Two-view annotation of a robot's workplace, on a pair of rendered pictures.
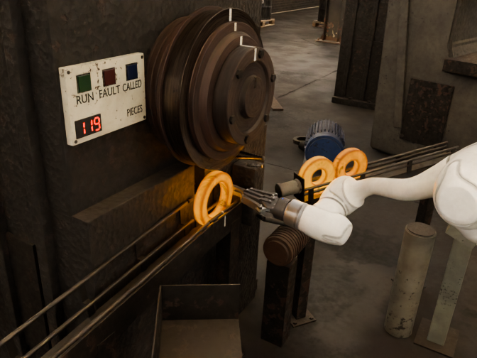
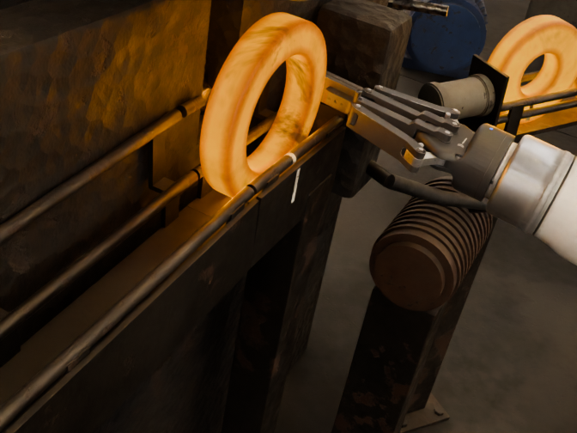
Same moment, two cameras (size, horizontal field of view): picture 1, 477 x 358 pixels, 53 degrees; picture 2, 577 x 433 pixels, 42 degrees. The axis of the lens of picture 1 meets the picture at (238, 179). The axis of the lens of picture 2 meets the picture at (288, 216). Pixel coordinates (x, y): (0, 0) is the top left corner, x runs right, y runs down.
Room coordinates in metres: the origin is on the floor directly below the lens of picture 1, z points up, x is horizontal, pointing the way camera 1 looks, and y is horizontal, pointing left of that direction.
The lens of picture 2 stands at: (0.73, 0.12, 1.09)
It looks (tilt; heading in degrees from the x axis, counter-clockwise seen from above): 34 degrees down; 353
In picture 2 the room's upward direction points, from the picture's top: 11 degrees clockwise
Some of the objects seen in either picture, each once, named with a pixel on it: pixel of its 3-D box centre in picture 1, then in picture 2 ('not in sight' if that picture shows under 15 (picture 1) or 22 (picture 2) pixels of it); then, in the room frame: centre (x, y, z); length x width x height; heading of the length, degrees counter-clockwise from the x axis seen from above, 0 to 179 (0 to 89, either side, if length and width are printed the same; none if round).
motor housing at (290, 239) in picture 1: (283, 282); (400, 339); (1.61, -0.21, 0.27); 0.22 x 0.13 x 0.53; 151
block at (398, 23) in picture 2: (246, 192); (345, 98); (1.61, -0.03, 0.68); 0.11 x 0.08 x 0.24; 61
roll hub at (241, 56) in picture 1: (247, 96); not in sight; (1.35, -0.01, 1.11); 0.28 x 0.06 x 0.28; 151
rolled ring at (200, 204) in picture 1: (214, 198); (267, 109); (1.40, 0.08, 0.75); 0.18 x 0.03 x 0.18; 149
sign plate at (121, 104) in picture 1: (107, 96); not in sight; (1.15, 0.33, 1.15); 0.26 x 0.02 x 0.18; 151
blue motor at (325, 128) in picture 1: (324, 143); (442, 17); (3.56, -0.67, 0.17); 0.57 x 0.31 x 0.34; 171
